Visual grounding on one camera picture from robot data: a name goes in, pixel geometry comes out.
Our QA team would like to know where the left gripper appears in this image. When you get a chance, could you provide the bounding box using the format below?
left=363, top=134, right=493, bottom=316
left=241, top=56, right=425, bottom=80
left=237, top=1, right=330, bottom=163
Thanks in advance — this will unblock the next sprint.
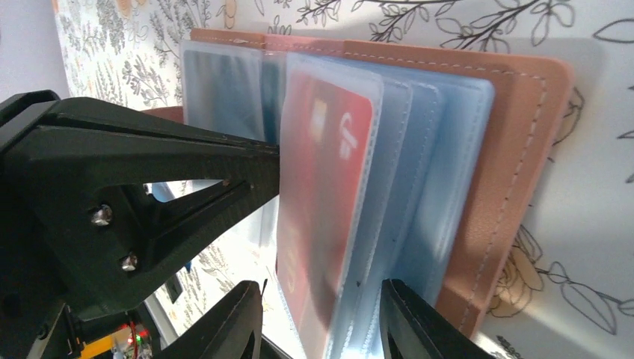
left=1, top=90, right=280, bottom=358

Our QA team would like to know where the red VIP card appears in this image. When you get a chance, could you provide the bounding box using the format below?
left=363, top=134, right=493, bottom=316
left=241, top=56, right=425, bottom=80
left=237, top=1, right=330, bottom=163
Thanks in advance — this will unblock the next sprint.
left=278, top=70, right=374, bottom=329

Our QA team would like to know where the brown leather card holder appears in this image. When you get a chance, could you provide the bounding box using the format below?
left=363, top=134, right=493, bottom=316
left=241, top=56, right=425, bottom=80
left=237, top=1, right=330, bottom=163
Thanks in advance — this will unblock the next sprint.
left=144, top=28, right=576, bottom=359

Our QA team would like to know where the floral table mat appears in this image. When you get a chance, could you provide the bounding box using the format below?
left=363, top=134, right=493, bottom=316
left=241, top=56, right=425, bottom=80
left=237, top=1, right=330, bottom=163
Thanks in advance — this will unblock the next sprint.
left=52, top=1, right=633, bottom=358

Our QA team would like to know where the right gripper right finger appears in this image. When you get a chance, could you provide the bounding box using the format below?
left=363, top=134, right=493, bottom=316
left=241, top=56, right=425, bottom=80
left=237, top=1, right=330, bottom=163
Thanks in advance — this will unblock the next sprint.
left=380, top=279, right=492, bottom=359

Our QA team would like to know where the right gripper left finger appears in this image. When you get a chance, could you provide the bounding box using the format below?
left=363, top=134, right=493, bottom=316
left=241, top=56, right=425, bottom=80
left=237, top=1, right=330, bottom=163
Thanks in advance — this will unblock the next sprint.
left=158, top=280, right=263, bottom=359

